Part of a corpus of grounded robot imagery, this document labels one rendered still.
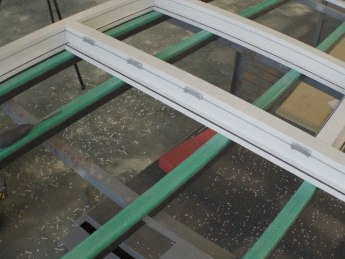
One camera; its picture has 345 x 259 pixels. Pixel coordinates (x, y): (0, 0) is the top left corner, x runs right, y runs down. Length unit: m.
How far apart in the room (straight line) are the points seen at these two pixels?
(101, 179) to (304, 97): 0.94
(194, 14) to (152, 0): 0.19
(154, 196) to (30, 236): 1.12
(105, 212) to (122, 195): 0.28
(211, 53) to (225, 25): 1.69
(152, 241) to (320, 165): 0.47
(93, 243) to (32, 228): 1.16
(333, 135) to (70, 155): 0.61
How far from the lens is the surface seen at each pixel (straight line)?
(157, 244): 1.10
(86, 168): 0.96
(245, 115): 0.96
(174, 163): 1.25
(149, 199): 0.84
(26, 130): 0.98
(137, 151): 2.22
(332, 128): 1.00
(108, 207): 1.18
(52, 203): 1.99
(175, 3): 1.53
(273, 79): 2.30
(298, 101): 1.60
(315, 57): 1.30
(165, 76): 1.06
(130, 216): 0.81
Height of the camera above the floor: 1.50
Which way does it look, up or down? 37 degrees down
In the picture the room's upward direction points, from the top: 6 degrees clockwise
